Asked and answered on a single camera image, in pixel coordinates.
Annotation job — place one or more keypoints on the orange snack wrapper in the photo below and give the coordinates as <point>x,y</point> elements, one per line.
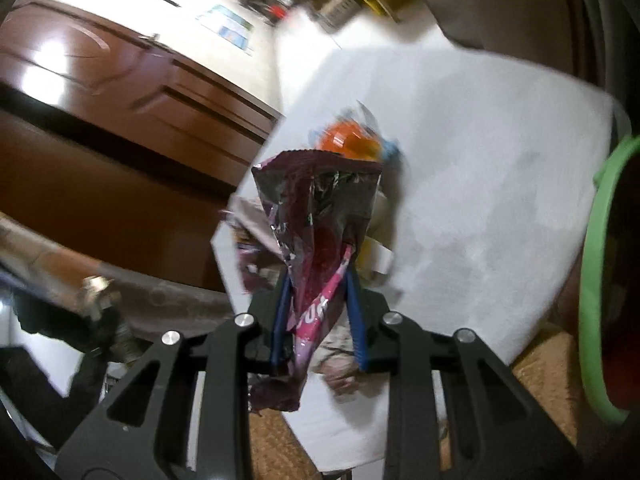
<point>345,140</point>

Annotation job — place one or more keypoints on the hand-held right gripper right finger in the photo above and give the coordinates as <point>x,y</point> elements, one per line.
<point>358,322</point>

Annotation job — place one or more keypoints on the brown wooden door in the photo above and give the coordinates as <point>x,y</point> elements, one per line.
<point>100,75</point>

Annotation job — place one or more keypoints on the wall poster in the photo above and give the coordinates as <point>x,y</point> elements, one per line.
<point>227,27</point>

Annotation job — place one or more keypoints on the cardboard box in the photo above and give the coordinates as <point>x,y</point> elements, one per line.
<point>340,12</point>

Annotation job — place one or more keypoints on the purple and white wrapper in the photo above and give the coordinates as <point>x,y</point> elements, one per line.
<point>250,260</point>

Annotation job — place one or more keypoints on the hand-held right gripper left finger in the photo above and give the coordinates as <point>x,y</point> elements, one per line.
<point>280,315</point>

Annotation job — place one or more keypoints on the white and yellow wrapper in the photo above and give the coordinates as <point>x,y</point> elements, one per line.
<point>378,256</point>

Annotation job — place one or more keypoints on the pale crumpled wrapper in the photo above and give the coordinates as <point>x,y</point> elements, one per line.
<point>335,360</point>

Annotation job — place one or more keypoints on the purple snack wrapper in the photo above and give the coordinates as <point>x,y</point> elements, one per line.
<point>310,210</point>

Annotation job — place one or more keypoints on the green-rimmed bin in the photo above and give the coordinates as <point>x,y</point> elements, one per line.
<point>595,270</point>

